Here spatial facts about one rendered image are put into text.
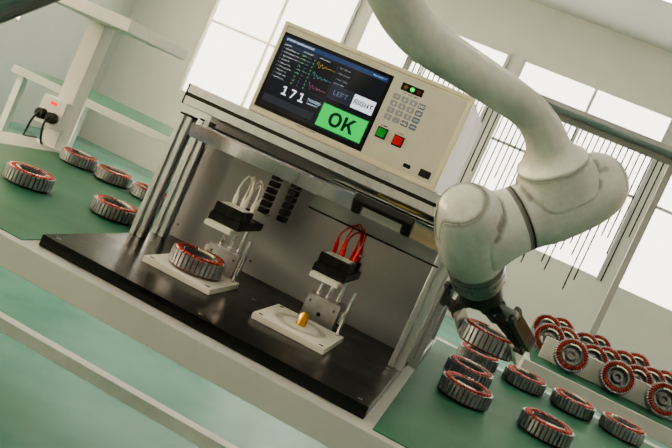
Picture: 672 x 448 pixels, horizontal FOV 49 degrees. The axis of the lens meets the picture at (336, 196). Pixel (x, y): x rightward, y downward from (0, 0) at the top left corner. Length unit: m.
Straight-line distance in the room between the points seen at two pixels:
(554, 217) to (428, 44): 0.31
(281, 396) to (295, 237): 0.58
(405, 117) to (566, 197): 0.53
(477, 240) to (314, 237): 0.68
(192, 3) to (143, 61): 0.88
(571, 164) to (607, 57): 6.92
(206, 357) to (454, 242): 0.44
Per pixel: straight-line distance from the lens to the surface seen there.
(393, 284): 1.64
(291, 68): 1.60
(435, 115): 1.52
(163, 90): 8.84
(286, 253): 1.69
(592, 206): 1.12
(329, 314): 1.54
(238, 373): 1.21
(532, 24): 8.04
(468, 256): 1.08
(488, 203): 1.05
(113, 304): 1.29
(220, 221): 1.53
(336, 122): 1.55
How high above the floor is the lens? 1.12
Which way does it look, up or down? 3 degrees down
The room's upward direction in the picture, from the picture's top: 24 degrees clockwise
